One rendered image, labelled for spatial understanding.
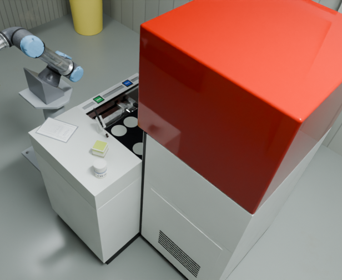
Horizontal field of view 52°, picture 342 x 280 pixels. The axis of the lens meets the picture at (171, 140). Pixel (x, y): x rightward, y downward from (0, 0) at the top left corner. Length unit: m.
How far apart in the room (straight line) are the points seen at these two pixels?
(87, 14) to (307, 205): 3.32
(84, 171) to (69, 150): 0.18
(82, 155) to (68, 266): 1.01
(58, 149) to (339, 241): 2.35
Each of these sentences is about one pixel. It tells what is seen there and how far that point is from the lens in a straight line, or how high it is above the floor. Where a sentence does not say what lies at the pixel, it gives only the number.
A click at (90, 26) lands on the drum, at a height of 0.14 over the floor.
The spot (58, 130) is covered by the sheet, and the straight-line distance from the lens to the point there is 2.23.
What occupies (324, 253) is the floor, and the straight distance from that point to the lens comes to 3.18.
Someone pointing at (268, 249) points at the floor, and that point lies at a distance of 3.01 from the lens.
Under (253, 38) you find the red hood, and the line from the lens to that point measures 1.51.
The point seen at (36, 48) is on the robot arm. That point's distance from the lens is 2.19.
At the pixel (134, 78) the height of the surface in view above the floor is 0.96.
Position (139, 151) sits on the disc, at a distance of 2.17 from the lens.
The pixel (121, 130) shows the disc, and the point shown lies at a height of 0.90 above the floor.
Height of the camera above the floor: 2.57
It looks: 48 degrees down
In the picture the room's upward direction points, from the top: 8 degrees clockwise
